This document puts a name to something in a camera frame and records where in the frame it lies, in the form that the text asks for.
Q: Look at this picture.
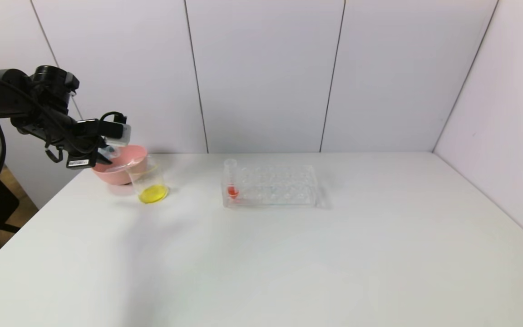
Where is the test tube with blue pigment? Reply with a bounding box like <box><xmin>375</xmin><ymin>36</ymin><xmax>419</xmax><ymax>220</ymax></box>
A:
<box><xmin>98</xmin><ymin>144</ymin><xmax>121</xmax><ymax>159</ymax></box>

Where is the clear plastic test tube rack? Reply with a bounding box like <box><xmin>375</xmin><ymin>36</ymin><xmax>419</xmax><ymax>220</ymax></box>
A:
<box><xmin>221</xmin><ymin>163</ymin><xmax>319</xmax><ymax>208</ymax></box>

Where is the test tube with red pigment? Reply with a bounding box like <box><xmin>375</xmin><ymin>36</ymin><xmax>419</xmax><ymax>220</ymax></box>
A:
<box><xmin>224</xmin><ymin>158</ymin><xmax>240</xmax><ymax>199</ymax></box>

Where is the clear glass beaker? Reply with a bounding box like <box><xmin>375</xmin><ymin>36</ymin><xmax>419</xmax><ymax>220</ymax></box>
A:
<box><xmin>126</xmin><ymin>156</ymin><xmax>169</xmax><ymax>205</ymax></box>

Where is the pink bowl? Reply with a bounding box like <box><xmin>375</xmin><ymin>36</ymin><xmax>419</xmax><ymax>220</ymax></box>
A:
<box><xmin>91</xmin><ymin>145</ymin><xmax>148</xmax><ymax>186</ymax></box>

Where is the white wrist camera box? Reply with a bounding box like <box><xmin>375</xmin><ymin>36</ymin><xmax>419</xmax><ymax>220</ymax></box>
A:
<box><xmin>105</xmin><ymin>114</ymin><xmax>132</xmax><ymax>147</ymax></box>

